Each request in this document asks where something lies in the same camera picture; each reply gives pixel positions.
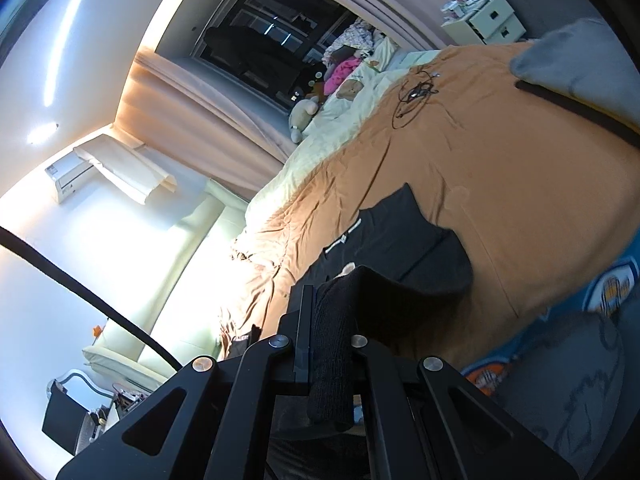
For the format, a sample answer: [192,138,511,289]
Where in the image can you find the white nightstand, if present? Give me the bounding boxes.
[442,0,528,46]

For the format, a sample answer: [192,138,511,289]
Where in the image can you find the cream duvet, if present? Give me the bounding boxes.
[247,37,441,221]

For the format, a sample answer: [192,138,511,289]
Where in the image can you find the cream plush toy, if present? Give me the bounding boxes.
[287,97,321,145]

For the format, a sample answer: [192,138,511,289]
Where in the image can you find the ceiling light strip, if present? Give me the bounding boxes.
[44,0,103,108]

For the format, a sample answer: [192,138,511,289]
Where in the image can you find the folded grey clothes pile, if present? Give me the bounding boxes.
[510,17,640,148]

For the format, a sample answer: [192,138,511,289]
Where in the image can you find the white air conditioner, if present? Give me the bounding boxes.
[45,152,98,204]

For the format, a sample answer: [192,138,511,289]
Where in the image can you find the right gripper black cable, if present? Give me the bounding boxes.
[0,225,183,371]

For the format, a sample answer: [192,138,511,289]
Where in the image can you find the tangled black cables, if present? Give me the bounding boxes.
[390,67,443,131]

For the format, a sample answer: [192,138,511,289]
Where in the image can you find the brown blanket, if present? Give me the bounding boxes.
[215,42,640,366]

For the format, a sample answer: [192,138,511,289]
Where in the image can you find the recessed ceiling light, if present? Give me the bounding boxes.
[27,122,58,146]

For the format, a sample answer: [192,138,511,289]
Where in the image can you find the floral patterned cloth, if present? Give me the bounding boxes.
[325,17,373,61]

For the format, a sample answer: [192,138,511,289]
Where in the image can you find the folded black clothes pile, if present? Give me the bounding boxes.
[227,324,263,361]

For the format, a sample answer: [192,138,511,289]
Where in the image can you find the dark glass window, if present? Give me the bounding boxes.
[155,0,361,106]

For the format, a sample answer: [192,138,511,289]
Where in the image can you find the pink cloth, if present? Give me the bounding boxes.
[324,56,362,96]

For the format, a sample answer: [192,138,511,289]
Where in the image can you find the person's grey printed pants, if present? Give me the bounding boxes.
[465,310,640,480]

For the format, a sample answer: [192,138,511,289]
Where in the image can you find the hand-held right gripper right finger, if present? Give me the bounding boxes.
[350,332,581,480]

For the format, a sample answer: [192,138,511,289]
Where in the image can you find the black bear print T-shirt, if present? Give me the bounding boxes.
[290,182,475,426]

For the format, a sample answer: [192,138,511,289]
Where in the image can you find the black storage box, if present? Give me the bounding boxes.
[42,380,91,456]

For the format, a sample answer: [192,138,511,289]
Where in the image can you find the cream sofa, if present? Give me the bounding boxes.
[82,177,251,391]

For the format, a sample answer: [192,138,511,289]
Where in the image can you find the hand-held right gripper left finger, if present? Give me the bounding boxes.
[55,284,318,480]

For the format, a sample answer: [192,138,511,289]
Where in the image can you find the pink curtain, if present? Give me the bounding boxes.
[295,0,451,56]
[115,45,301,201]

